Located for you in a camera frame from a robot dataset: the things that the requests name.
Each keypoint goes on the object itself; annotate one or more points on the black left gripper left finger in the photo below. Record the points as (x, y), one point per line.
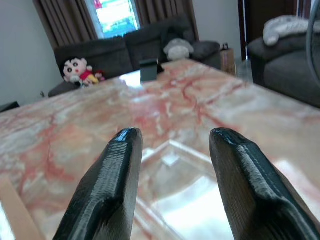
(110, 185)

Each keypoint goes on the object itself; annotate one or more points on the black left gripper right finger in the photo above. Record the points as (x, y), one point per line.
(247, 190)

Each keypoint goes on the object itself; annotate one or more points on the clear plastic tray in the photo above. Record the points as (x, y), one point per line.
(185, 200)

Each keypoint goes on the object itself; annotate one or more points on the beige wooden board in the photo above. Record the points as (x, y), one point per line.
(17, 215)

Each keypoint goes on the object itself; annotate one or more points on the cartoon boy plush doll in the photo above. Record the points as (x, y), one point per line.
(75, 71)

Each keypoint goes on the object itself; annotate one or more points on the black box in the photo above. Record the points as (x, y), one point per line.
(148, 71)

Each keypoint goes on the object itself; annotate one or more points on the dark grey armchair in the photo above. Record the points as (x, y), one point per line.
(287, 72)

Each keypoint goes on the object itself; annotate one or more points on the cardboard box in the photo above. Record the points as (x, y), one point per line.
(227, 62)

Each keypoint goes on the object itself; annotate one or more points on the dark grey sofa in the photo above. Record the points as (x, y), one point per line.
(107, 55)

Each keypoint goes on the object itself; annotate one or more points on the small dark bottle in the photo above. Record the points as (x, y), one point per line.
(225, 46)

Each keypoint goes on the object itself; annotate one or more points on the grey white round plush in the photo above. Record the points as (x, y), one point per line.
(177, 50)

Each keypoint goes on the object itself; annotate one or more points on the louvre window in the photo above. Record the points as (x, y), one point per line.
(116, 18)

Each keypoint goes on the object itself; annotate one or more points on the grey white fluffy blanket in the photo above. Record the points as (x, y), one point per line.
(285, 27)

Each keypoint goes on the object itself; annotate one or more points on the brown curtain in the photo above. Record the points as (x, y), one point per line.
(65, 22)
(165, 12)

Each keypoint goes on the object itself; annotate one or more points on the dark brown door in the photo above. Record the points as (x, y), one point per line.
(257, 17)

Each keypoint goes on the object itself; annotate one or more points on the red window decoration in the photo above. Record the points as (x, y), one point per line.
(98, 3)

